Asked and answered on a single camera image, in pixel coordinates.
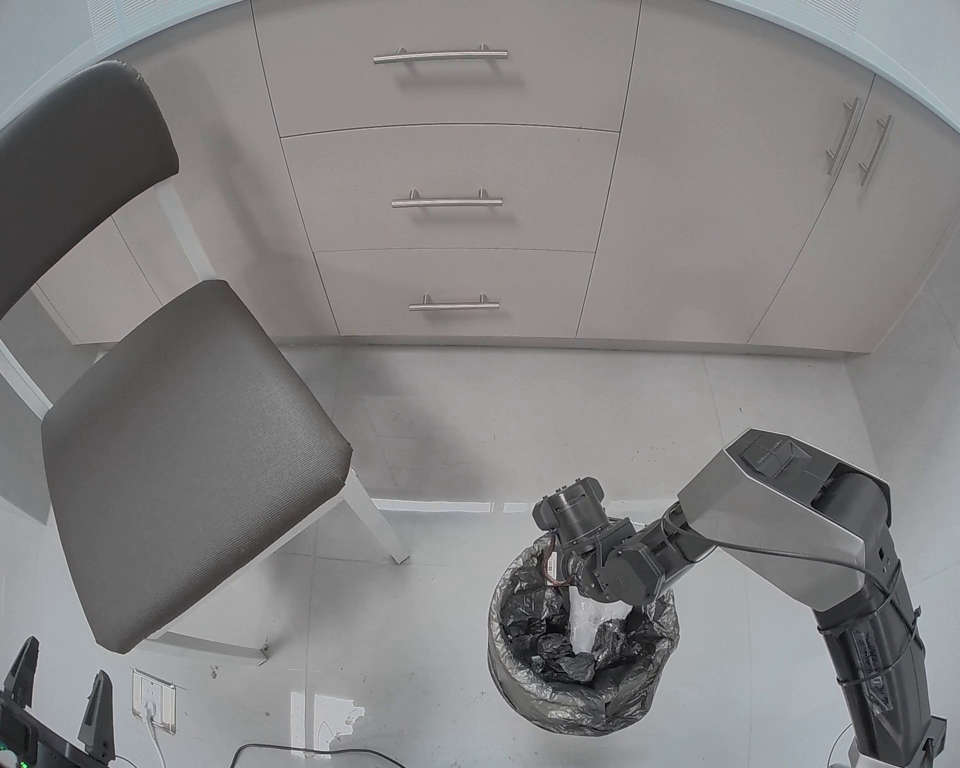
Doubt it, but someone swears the white printed wrapper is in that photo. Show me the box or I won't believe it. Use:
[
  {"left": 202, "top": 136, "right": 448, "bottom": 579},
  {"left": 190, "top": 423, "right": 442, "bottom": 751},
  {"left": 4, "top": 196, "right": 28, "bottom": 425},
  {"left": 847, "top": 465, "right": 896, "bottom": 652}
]
[{"left": 564, "top": 588, "right": 635, "bottom": 655}]

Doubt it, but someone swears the black plastic bag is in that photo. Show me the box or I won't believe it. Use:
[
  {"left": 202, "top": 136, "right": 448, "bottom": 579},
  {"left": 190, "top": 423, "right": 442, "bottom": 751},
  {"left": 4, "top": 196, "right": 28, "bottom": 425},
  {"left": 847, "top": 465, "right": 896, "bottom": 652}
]
[{"left": 487, "top": 536, "right": 682, "bottom": 735}]

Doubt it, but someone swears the white vent grille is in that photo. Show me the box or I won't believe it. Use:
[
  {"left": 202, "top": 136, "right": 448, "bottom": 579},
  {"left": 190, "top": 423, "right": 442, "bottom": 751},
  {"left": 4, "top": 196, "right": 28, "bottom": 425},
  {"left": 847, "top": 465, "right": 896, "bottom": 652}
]
[
  {"left": 88, "top": 0, "right": 145, "bottom": 36},
  {"left": 808, "top": 0, "right": 861, "bottom": 36}
]

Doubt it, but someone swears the crumpled black plastic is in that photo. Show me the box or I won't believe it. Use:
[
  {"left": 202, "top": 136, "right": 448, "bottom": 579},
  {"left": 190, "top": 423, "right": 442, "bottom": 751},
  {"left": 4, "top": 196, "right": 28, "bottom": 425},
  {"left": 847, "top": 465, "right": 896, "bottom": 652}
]
[{"left": 528, "top": 633, "right": 601, "bottom": 684}]

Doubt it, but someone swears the white cable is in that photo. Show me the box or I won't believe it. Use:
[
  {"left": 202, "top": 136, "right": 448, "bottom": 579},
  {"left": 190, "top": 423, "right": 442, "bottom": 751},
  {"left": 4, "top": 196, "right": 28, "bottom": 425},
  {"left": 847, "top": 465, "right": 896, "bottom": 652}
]
[{"left": 138, "top": 697, "right": 168, "bottom": 768}]

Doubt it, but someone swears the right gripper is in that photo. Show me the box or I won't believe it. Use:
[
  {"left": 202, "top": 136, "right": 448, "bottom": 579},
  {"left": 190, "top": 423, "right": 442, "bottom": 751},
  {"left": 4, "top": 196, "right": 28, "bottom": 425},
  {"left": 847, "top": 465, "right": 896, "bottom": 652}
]
[{"left": 541, "top": 550, "right": 602, "bottom": 606}]

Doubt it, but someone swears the beige cabinet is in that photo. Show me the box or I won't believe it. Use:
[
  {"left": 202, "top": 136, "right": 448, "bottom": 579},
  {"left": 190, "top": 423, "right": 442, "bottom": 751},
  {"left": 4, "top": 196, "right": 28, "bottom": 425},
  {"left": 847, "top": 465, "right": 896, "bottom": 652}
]
[{"left": 0, "top": 0, "right": 960, "bottom": 355}]

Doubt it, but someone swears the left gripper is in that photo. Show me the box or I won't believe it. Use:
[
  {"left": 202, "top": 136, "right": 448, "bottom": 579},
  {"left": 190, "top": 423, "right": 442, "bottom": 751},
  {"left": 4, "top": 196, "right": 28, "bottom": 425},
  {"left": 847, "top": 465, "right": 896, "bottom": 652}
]
[{"left": 0, "top": 636, "right": 116, "bottom": 768}]

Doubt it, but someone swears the black cable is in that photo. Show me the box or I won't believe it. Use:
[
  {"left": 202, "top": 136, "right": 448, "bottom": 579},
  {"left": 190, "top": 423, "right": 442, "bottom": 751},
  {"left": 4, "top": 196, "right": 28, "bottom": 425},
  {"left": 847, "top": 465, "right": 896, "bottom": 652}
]
[
  {"left": 231, "top": 741, "right": 410, "bottom": 768},
  {"left": 716, "top": 541, "right": 912, "bottom": 624}
]

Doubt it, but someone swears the dark grey padded chair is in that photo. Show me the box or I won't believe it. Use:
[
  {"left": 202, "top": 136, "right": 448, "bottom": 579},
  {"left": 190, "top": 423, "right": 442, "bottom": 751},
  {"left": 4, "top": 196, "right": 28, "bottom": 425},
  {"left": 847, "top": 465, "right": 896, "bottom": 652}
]
[{"left": 0, "top": 60, "right": 412, "bottom": 669}]

